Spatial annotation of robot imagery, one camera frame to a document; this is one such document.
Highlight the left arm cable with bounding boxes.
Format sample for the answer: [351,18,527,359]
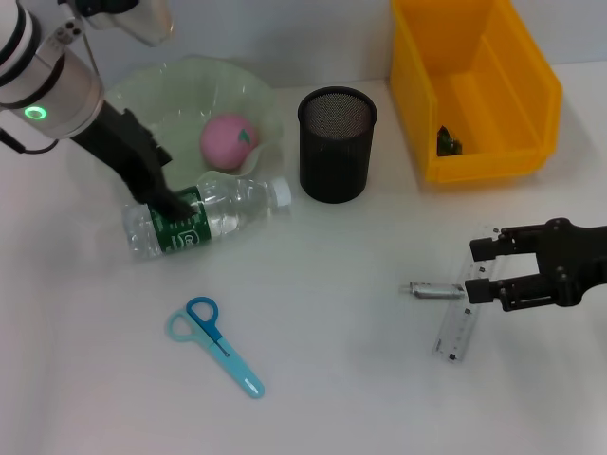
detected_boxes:
[0,27,99,155]

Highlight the transparent plastic ruler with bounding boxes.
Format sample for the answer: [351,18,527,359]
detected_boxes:
[431,226,504,364]

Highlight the green plastic wrapper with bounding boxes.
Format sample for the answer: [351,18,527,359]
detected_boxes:
[435,125,464,157]

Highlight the blue scissors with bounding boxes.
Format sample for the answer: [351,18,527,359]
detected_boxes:
[165,296,266,400]

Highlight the black mesh pen holder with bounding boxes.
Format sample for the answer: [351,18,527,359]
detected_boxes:
[297,85,378,205]

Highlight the clear water bottle green label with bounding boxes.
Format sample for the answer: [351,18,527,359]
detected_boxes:
[121,177,293,262]

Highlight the green glass fruit plate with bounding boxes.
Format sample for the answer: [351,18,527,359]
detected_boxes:
[101,54,285,180]

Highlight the pink toy peach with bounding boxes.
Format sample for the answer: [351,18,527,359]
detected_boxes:
[199,113,261,171]

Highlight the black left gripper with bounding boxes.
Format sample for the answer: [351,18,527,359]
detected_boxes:
[70,101,200,220]

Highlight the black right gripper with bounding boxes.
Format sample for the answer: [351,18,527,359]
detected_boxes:
[464,217,607,312]

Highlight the grey white pen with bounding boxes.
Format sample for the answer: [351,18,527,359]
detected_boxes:
[398,281,469,300]

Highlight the yellow plastic bin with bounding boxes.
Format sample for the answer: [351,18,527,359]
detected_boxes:
[390,0,563,185]

